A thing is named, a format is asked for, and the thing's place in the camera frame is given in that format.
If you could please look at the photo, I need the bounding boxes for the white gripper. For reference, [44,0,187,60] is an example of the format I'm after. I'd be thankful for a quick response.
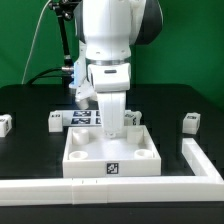
[88,63,131,138]

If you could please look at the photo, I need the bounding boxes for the white square tabletop part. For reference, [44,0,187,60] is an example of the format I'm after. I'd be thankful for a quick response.
[62,125,161,178]

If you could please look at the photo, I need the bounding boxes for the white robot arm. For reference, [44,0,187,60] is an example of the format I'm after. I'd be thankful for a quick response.
[70,0,163,137]

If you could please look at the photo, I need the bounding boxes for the fiducial marker sheet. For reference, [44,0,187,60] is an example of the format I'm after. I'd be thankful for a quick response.
[63,110,101,126]

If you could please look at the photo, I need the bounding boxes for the white L-shaped obstacle fence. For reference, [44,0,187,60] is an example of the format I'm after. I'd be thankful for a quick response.
[0,138,224,206]

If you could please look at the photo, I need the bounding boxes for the black cables at base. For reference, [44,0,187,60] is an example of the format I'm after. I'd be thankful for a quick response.
[25,65,75,86]

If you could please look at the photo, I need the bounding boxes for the white cable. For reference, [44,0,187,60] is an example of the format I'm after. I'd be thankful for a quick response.
[21,0,54,85]

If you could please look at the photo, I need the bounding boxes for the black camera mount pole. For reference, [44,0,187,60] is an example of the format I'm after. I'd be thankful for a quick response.
[48,0,81,67]

